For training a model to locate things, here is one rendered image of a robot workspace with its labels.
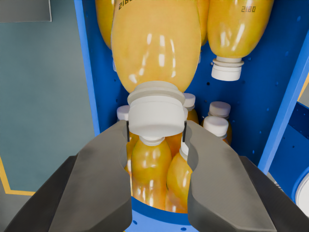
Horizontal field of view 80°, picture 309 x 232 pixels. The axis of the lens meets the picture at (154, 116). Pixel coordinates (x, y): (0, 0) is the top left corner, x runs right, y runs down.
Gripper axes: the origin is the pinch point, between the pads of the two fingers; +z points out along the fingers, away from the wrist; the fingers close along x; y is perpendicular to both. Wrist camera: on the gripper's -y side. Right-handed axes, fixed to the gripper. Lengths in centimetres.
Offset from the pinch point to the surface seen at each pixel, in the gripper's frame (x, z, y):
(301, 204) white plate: 42, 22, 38
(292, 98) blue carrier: 13.2, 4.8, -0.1
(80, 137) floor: -61, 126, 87
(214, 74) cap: 8.6, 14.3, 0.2
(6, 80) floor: -107, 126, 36
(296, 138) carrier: 42, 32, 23
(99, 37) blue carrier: -8.1, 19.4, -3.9
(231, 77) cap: 10.6, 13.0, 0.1
